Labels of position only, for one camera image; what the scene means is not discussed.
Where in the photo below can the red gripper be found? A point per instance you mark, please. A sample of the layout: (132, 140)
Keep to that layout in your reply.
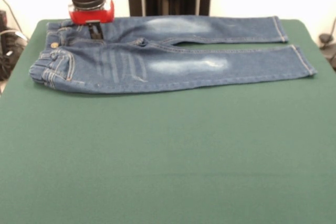
(92, 16)

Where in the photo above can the blue denim jeans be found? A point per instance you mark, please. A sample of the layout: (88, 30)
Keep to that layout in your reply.
(183, 69)

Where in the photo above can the black stand base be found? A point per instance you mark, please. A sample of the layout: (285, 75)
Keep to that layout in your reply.
(326, 41)
(10, 56)

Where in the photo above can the dark green table cloth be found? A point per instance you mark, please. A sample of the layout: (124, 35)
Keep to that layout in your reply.
(105, 155)

